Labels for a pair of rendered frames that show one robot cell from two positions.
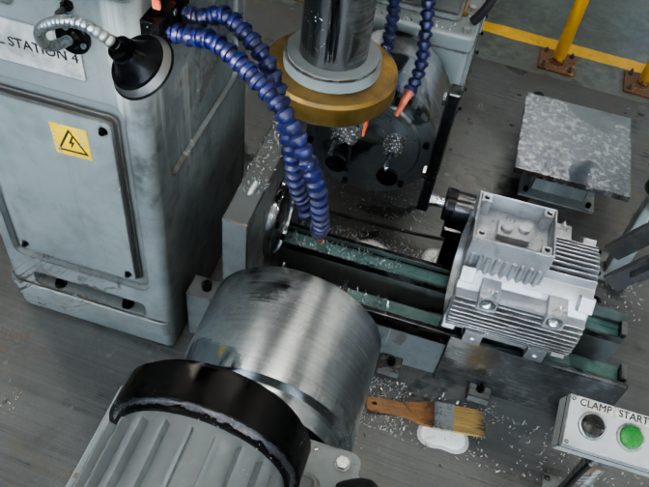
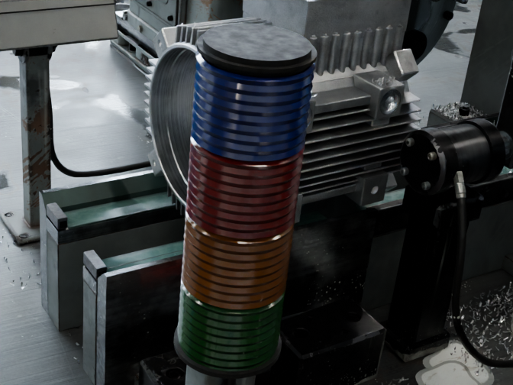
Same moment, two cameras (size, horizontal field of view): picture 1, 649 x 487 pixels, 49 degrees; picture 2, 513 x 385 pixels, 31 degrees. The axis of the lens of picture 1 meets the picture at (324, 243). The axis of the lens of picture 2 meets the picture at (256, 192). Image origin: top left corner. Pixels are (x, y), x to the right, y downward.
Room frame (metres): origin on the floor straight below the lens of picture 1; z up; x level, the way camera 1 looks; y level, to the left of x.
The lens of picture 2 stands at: (1.31, -0.89, 1.37)
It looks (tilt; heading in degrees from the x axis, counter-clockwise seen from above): 28 degrees down; 136
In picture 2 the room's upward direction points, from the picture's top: 6 degrees clockwise
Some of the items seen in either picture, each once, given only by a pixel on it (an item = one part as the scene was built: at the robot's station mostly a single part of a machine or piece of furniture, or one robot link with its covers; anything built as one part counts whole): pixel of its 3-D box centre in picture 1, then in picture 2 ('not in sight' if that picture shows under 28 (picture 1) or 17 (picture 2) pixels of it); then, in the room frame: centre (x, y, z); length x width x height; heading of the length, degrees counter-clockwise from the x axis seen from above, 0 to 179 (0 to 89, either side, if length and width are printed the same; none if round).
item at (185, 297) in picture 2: not in sight; (230, 312); (1.00, -0.60, 1.05); 0.06 x 0.06 x 0.04
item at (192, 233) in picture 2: not in sight; (237, 247); (1.00, -0.60, 1.10); 0.06 x 0.06 x 0.04
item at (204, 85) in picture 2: not in sight; (252, 98); (1.00, -0.60, 1.19); 0.06 x 0.06 x 0.04
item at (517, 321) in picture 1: (517, 283); (279, 114); (0.74, -0.32, 1.02); 0.20 x 0.19 x 0.19; 82
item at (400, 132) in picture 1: (381, 102); not in sight; (1.12, -0.07, 1.04); 0.41 x 0.25 x 0.25; 170
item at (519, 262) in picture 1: (509, 239); (324, 17); (0.75, -0.28, 1.11); 0.12 x 0.11 x 0.07; 82
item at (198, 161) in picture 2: not in sight; (243, 176); (1.00, -0.60, 1.14); 0.06 x 0.06 x 0.04
